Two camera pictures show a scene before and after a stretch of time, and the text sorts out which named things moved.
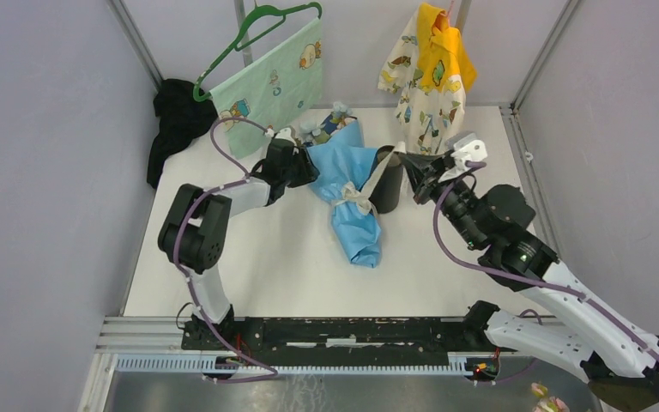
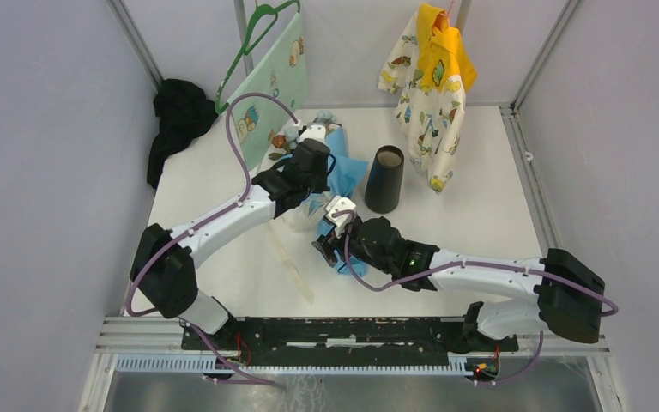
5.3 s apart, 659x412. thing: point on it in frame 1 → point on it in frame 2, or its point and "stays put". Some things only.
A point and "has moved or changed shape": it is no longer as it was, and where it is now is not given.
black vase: x=387 y=194 stays put
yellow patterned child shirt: x=428 y=69 stays put
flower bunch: x=314 y=134 has moved or changed shape
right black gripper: x=425 y=172 → x=328 y=243
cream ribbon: x=361 y=197 → x=284 y=227
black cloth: x=182 y=118 stays put
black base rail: x=336 y=341 stays put
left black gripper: x=309 y=172 → x=322 y=185
